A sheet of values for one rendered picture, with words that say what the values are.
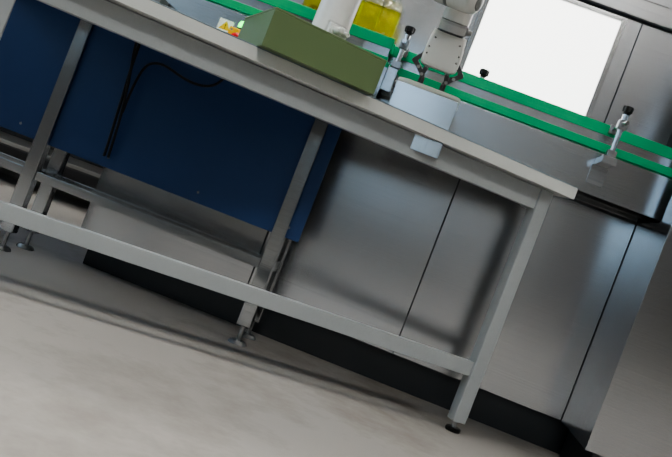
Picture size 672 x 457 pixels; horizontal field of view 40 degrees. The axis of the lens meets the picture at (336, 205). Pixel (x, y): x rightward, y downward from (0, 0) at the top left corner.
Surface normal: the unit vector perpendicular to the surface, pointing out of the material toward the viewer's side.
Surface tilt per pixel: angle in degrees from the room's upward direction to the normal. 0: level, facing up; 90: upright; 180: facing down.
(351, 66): 90
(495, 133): 90
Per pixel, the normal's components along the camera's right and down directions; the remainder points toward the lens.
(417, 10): -0.07, -0.04
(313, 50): 0.33, 0.12
